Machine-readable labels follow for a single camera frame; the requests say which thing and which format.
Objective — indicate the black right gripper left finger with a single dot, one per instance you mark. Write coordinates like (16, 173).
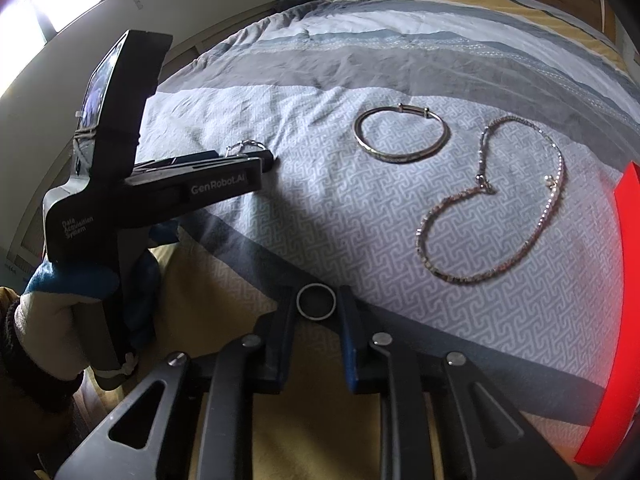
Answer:
(192, 417)

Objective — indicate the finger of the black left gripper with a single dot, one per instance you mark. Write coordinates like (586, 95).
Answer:
(204, 158)

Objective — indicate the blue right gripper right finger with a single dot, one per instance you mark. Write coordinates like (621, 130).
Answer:
(440, 415)

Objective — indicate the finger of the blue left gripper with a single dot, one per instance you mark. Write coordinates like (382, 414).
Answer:
(189, 187)

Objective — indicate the small silver hoop earring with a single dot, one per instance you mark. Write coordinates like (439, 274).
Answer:
(243, 147)

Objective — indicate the white gloved left hand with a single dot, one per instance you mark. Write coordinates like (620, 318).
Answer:
(67, 321)

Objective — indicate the striped bed duvet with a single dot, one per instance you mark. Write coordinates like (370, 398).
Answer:
(452, 161)

